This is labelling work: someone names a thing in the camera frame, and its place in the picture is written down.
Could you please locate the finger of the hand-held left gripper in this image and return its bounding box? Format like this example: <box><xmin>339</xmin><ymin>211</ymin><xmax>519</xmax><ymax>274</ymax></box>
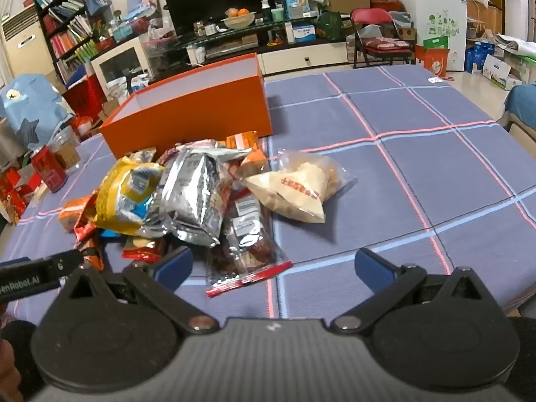
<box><xmin>50</xmin><ymin>249</ymin><xmax>90</xmax><ymax>279</ymax></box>

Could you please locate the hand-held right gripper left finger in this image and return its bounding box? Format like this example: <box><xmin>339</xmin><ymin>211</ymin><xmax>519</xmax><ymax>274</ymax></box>
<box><xmin>59</xmin><ymin>245</ymin><xmax>218</xmax><ymax>336</ymax></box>

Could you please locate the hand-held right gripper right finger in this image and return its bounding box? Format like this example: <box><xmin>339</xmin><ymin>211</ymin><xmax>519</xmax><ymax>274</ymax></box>
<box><xmin>330</xmin><ymin>247</ymin><xmax>499</xmax><ymax>336</ymax></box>

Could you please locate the small orange snack packet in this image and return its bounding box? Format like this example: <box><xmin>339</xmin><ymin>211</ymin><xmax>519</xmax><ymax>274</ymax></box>
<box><xmin>74</xmin><ymin>213</ymin><xmax>105</xmax><ymax>271</ymax></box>

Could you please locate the small red snack packet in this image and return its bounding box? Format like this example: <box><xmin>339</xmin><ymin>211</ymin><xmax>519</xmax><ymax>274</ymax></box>
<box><xmin>122</xmin><ymin>237</ymin><xmax>164</xmax><ymax>262</ymax></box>

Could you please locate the silver snack bag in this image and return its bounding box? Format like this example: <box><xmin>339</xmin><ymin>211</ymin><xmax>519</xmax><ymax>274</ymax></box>
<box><xmin>144</xmin><ymin>142</ymin><xmax>252</xmax><ymax>248</ymax></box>

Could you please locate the clear bag of red dates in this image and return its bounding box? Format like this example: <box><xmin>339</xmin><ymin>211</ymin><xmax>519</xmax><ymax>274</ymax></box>
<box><xmin>205</xmin><ymin>188</ymin><xmax>294</xmax><ymax>298</ymax></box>

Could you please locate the yellow snack bag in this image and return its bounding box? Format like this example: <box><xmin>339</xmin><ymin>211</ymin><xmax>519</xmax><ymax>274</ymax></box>
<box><xmin>95</xmin><ymin>157</ymin><xmax>166</xmax><ymax>235</ymax></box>

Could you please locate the clear bag of white crackers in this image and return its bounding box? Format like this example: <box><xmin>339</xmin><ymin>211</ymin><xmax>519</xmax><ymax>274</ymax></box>
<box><xmin>245</xmin><ymin>150</ymin><xmax>358</xmax><ymax>223</ymax></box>

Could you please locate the orange box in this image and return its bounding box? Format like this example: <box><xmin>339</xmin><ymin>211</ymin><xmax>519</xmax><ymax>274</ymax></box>
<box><xmin>99</xmin><ymin>52</ymin><xmax>274</xmax><ymax>160</ymax></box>

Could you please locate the blue checked tablecloth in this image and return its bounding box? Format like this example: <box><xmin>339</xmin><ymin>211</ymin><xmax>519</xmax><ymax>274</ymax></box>
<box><xmin>0</xmin><ymin>65</ymin><xmax>536</xmax><ymax>323</ymax></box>

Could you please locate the clear plastic jar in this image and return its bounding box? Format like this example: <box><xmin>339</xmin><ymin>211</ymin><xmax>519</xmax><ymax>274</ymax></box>
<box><xmin>50</xmin><ymin>128</ymin><xmax>82</xmax><ymax>172</ymax></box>

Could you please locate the blue shark-print cloth cover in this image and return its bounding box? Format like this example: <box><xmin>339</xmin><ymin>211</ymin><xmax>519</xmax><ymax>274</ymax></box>
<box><xmin>0</xmin><ymin>73</ymin><xmax>76</xmax><ymax>151</ymax></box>

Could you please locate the red storage box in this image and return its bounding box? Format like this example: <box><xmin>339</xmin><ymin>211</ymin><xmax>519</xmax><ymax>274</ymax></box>
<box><xmin>63</xmin><ymin>73</ymin><xmax>107</xmax><ymax>116</ymax></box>

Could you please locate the white glass-door cabinet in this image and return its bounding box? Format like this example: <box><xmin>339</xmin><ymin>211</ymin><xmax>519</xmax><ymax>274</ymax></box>
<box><xmin>90</xmin><ymin>36</ymin><xmax>153</xmax><ymax>93</ymax></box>

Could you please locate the orange gift bag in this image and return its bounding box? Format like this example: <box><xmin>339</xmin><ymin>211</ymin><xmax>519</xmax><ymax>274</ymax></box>
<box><xmin>414</xmin><ymin>46</ymin><xmax>451</xmax><ymax>78</ymax></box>

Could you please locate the white standing air conditioner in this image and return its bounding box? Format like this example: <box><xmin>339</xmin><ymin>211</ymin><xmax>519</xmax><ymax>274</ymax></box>
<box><xmin>0</xmin><ymin>6</ymin><xmax>57</xmax><ymax>93</ymax></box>

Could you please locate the white television stand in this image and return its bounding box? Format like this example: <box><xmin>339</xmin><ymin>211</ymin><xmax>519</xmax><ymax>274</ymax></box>
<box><xmin>184</xmin><ymin>21</ymin><xmax>356</xmax><ymax>78</ymax></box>

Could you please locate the blue white carton box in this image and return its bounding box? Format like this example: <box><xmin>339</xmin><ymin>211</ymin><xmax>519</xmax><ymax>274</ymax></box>
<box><xmin>481</xmin><ymin>54</ymin><xmax>524</xmax><ymax>90</ymax></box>

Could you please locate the dark bookshelf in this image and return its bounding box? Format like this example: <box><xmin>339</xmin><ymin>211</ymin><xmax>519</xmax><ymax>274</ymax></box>
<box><xmin>31</xmin><ymin>0</ymin><xmax>114</xmax><ymax>88</ymax></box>

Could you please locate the red folding chair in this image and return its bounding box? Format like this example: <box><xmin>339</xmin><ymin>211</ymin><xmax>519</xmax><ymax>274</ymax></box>
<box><xmin>349</xmin><ymin>7</ymin><xmax>415</xmax><ymax>69</ymax></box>

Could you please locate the fruit bowl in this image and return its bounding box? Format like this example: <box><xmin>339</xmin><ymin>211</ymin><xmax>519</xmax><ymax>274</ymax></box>
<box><xmin>221</xmin><ymin>7</ymin><xmax>256</xmax><ymax>30</ymax></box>

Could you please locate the white freezer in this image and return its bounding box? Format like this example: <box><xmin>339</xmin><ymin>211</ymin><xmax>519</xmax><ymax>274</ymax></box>
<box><xmin>381</xmin><ymin>0</ymin><xmax>467</xmax><ymax>72</ymax></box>

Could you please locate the blue milk carton pack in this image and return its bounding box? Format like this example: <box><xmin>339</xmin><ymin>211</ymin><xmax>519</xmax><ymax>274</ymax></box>
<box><xmin>283</xmin><ymin>0</ymin><xmax>310</xmax><ymax>19</ymax></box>

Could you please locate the wooden shelf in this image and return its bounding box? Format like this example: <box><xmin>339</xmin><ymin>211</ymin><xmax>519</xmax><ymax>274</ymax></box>
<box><xmin>438</xmin><ymin>0</ymin><xmax>505</xmax><ymax>38</ymax></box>

